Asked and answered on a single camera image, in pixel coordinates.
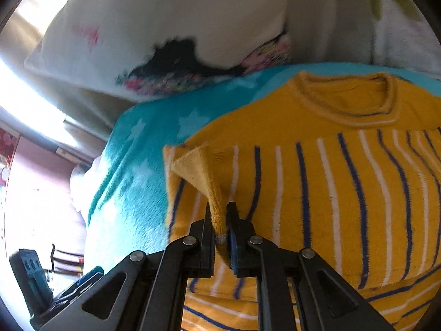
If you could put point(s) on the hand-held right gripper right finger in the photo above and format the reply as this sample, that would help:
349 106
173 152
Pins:
234 248

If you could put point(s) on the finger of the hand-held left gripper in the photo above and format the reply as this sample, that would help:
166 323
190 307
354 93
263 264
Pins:
82 281

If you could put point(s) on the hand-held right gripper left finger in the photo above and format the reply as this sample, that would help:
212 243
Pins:
206 248

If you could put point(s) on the yellow striped knit sweater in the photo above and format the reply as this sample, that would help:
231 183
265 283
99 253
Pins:
344 186

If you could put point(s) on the red white striped cloth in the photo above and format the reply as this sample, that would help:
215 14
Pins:
69 260

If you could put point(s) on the teal star print blanket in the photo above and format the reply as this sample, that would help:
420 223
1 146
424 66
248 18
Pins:
137 165

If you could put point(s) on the white printed pillow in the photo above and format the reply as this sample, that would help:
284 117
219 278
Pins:
137 34

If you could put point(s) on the white floral fleece blanket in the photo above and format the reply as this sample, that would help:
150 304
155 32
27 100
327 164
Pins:
344 17

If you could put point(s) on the red patterned wall hanging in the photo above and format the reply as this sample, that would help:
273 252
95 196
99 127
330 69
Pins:
7 151

